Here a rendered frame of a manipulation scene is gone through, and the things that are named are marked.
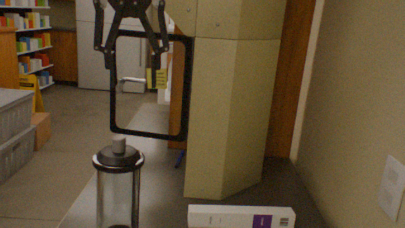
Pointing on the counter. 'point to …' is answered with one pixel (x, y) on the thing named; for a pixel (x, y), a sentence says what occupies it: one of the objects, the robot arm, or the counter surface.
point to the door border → (182, 90)
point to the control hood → (183, 14)
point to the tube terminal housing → (231, 94)
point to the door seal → (183, 92)
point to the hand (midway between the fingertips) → (133, 73)
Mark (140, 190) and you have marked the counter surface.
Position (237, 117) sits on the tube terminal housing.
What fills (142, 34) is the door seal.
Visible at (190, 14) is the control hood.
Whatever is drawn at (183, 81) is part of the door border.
